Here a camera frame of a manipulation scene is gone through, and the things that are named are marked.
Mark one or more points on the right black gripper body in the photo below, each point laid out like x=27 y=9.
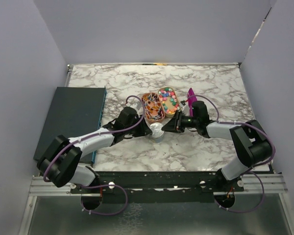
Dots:
x=188 y=122

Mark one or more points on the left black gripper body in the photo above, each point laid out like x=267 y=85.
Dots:
x=138 y=131

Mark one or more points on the silver jar lid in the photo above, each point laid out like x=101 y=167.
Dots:
x=156 y=129

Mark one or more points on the clear glass jar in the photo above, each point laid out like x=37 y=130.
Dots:
x=157 y=139

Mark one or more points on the tan tray of star candies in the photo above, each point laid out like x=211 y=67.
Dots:
x=169 y=100

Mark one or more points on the pink tray of lollipops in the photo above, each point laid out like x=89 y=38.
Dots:
x=154 y=111

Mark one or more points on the purple plastic scoop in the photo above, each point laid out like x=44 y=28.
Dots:
x=191 y=99

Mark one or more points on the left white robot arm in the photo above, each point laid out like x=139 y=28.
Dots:
x=60 y=162

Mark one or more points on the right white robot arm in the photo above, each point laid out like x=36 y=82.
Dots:
x=252 y=145

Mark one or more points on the dark blue box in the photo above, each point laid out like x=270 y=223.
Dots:
x=73 y=112

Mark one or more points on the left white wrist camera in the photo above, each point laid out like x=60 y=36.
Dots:
x=133 y=106

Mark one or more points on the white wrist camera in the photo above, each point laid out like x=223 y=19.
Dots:
x=185 y=109
x=133 y=106

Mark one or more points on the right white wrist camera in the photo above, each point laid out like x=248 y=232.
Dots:
x=185 y=109

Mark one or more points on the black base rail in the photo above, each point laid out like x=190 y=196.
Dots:
x=157 y=187

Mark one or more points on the aluminium extrusion rail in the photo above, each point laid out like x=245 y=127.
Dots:
x=272 y=183

